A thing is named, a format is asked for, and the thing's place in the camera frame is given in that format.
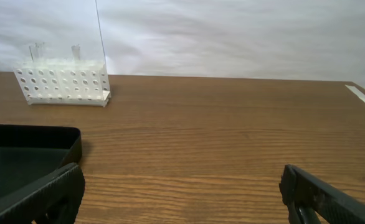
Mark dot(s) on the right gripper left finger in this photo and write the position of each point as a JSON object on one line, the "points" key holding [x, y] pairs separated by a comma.
{"points": [[30, 205]]}

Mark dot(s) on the black tray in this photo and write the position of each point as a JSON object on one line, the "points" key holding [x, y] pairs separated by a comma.
{"points": [[14, 161]]}

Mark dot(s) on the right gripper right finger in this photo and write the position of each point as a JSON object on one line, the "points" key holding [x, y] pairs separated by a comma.
{"points": [[325, 199]]}

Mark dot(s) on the white test tube rack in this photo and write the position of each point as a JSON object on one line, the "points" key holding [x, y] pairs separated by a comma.
{"points": [[61, 84]]}

